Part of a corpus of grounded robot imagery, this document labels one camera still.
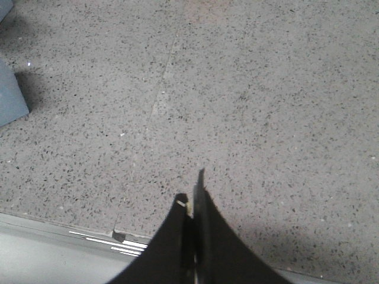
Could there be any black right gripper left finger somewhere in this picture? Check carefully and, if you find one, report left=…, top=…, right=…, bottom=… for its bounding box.
left=110, top=193, right=192, bottom=284

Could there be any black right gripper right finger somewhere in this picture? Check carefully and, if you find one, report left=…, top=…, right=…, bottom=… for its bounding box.
left=194, top=169, right=289, bottom=283

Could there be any textured blue foam block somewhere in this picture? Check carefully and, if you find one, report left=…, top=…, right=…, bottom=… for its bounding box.
left=0, top=60, right=30, bottom=126

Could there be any smooth light blue foam block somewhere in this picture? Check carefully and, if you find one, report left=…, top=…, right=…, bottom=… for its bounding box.
left=0, top=0, right=14, bottom=22

